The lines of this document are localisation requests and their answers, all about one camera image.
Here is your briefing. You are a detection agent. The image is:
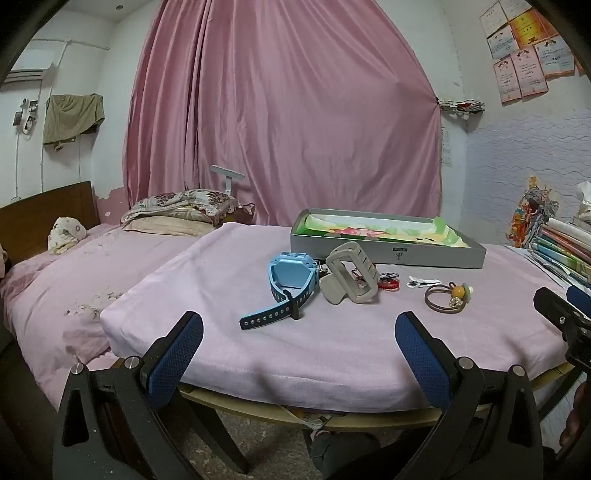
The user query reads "brown beaded hair tie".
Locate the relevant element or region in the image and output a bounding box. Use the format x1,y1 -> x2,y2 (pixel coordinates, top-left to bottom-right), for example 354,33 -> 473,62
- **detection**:
425,282 -> 475,315

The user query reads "person's right hand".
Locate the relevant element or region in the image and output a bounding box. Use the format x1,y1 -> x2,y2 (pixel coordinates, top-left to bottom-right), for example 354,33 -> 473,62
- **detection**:
560,383 -> 591,449

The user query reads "pink bed sheet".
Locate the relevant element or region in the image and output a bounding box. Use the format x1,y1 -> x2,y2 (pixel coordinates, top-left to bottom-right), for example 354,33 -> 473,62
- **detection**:
0,224 -> 208,411

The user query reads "white air conditioner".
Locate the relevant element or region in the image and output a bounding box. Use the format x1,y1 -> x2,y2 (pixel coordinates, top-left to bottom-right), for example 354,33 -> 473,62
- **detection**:
2,50 -> 54,84

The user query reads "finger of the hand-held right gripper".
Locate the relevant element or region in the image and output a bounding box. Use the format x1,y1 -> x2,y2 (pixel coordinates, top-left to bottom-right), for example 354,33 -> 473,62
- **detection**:
567,285 -> 591,320
533,287 -> 580,334

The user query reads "wooden headboard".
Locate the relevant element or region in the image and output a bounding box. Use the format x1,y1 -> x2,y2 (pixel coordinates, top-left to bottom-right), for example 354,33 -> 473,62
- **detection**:
0,181 -> 100,278

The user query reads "beige hair claw clip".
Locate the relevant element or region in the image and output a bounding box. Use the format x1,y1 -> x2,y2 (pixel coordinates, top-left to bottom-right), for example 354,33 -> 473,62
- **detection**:
320,241 -> 380,306

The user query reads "colourful paper figure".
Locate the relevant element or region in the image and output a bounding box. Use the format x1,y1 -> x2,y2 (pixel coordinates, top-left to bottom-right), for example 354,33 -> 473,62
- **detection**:
506,175 -> 559,250

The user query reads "group of wall certificates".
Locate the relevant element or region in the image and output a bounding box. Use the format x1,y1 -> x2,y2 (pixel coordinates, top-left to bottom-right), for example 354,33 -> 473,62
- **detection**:
479,0 -> 587,104

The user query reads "beige pillow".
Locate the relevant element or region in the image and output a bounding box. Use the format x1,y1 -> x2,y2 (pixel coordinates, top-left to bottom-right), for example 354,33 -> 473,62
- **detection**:
122,215 -> 215,238

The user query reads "green hanging cloth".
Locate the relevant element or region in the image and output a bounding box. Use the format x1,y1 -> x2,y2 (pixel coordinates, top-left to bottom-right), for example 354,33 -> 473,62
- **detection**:
43,93 -> 105,151

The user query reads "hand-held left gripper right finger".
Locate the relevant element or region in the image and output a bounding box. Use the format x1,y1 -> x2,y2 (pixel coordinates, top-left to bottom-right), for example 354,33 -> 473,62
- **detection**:
394,311 -> 546,480

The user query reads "colourful floral lining paper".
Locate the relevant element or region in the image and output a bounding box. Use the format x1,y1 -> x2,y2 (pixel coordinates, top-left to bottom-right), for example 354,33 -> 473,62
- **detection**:
295,213 -> 472,249

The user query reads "grey shallow box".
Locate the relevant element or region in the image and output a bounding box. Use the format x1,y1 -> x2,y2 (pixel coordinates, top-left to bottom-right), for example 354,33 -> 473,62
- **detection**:
290,209 -> 488,269

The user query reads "wooden folding table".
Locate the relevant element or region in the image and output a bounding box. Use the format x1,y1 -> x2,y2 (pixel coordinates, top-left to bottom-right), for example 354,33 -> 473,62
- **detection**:
111,360 -> 583,468

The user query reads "dark cloth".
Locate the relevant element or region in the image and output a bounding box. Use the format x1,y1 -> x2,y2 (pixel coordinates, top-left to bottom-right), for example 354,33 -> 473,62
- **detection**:
309,429 -> 444,480

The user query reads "stack of books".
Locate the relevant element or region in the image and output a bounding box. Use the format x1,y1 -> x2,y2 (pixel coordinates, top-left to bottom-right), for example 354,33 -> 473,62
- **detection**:
508,217 -> 591,292

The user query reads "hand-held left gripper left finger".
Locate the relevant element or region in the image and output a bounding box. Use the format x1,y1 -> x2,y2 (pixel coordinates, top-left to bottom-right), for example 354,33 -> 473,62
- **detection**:
52,311 -> 204,480

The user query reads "wire wall rack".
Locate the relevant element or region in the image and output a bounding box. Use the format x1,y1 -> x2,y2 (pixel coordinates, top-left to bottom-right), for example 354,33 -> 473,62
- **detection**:
436,98 -> 485,121

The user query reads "dark red pillow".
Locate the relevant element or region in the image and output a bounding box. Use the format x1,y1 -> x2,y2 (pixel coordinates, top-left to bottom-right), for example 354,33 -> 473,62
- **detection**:
226,200 -> 256,224

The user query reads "white desk lamp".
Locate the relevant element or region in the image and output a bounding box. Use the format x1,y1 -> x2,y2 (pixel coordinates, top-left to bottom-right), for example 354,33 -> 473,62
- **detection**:
210,166 -> 245,197

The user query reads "pink curtain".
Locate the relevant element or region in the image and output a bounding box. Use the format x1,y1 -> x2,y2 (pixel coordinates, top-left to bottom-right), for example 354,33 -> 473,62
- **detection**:
122,0 -> 444,227

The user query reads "patterned cloth bundle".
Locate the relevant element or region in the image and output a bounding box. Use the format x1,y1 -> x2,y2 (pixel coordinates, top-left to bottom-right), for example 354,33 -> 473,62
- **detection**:
48,217 -> 86,254

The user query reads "floral pillow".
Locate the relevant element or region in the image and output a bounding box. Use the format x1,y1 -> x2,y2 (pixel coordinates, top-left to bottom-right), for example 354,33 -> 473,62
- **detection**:
121,189 -> 238,227

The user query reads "blue smartwatch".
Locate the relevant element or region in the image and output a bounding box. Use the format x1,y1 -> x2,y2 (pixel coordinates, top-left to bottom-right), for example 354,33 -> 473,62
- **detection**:
239,251 -> 324,331

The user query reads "wall socket with charger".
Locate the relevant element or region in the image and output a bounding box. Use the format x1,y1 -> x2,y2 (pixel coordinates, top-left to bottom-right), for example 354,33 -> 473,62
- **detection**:
13,98 -> 38,134

